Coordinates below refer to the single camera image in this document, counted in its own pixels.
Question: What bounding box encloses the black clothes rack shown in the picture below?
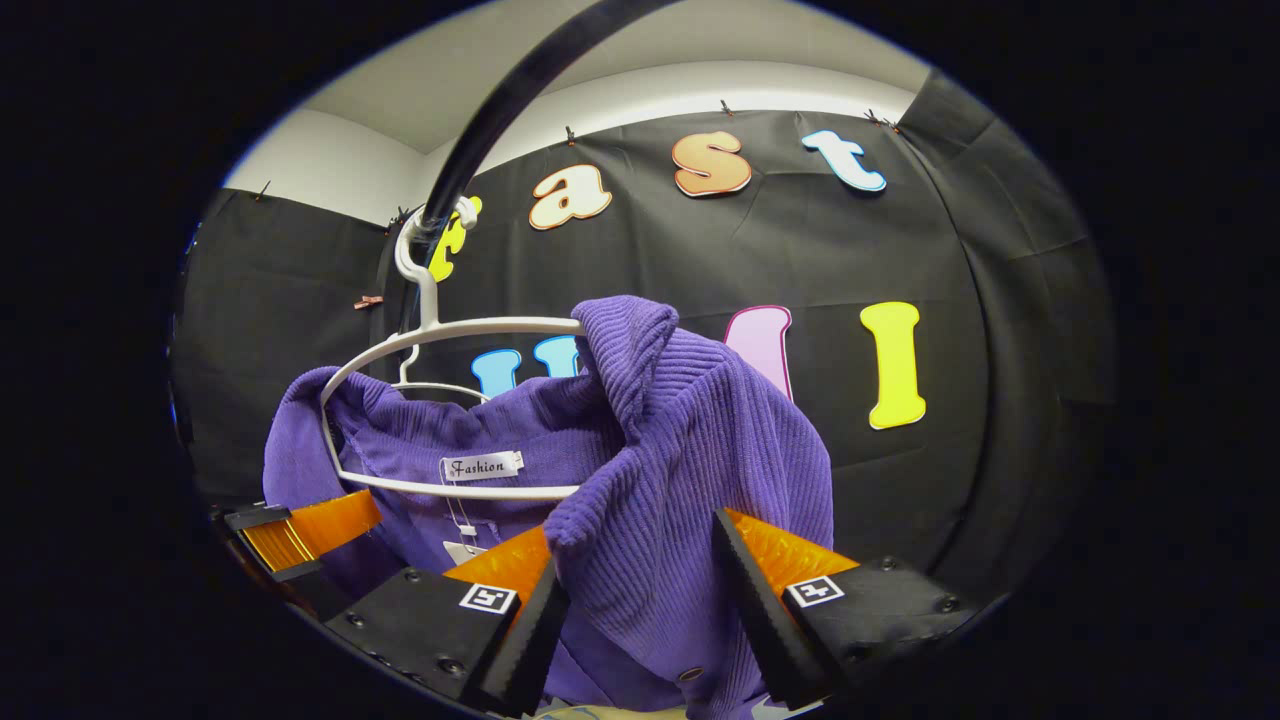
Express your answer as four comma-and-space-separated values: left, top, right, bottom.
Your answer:
418, 0, 691, 241

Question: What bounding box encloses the white plastic clothes hanger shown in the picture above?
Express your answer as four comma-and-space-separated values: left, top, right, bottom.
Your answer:
388, 343, 493, 406
318, 197, 586, 501

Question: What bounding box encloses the black backdrop cloth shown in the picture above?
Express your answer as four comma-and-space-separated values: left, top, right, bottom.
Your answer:
170, 70, 1116, 601

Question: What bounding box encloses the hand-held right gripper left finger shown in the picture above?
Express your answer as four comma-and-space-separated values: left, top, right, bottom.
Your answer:
322, 525, 573, 717

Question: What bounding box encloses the purple knit cardigan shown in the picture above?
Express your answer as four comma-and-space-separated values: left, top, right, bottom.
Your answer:
262, 295, 836, 720

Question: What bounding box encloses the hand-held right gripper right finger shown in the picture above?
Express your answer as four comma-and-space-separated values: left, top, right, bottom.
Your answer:
710, 506, 989, 711

